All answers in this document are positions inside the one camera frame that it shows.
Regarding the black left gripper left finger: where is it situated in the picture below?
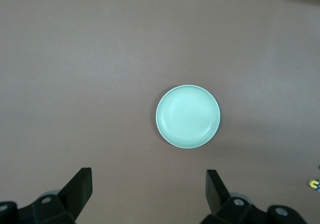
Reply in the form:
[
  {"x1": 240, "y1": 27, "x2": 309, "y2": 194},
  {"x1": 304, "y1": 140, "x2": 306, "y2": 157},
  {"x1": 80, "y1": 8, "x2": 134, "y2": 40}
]
[{"x1": 0, "y1": 167, "x2": 93, "y2": 224}]

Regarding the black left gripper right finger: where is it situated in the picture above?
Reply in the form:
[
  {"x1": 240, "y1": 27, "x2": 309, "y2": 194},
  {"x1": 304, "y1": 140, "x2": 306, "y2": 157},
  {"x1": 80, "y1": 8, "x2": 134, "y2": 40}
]
[{"x1": 201, "y1": 169, "x2": 307, "y2": 224}]

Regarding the mint green plate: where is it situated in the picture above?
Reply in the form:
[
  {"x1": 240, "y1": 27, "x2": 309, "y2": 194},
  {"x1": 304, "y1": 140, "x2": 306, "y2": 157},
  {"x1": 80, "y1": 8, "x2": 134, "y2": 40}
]
[{"x1": 155, "y1": 84, "x2": 222, "y2": 149}]

